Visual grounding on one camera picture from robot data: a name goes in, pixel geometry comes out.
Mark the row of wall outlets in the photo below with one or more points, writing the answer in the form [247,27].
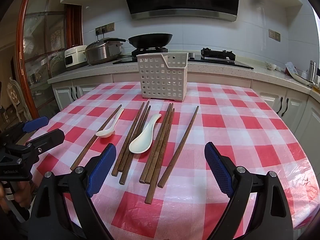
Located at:
[107,28]

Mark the black wok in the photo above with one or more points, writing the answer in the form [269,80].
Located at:
[150,40]

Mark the person's left hand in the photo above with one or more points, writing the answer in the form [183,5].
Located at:
[23,192]

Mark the silver electric cooker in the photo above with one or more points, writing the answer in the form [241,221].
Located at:
[102,52]

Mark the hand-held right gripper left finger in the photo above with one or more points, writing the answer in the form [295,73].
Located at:
[102,170]

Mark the red and white packet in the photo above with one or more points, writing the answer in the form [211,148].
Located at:
[291,69]

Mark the red checkered tablecloth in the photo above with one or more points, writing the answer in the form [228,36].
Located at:
[237,120]

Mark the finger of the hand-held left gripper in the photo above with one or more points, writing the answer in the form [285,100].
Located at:
[35,124]
[48,138]

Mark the white rice cooker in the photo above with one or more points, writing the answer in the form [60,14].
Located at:
[73,57]

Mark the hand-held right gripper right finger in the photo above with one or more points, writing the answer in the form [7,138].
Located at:
[220,170]

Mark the steel bottle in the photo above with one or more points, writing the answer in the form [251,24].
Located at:
[312,72]

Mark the ornate white chair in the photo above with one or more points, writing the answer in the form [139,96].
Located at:
[15,97]

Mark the small patterned bowl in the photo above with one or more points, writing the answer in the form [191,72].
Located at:
[270,66]

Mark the wooden framed glass door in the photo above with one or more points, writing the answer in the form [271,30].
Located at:
[40,55]

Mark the white plastic utensil basket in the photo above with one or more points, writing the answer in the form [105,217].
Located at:
[162,77]

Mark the small white ceramic spoon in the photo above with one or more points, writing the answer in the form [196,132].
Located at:
[106,132]

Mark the black gas stove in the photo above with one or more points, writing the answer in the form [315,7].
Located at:
[217,57]

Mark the large white ceramic spoon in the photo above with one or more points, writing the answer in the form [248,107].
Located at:
[141,142]

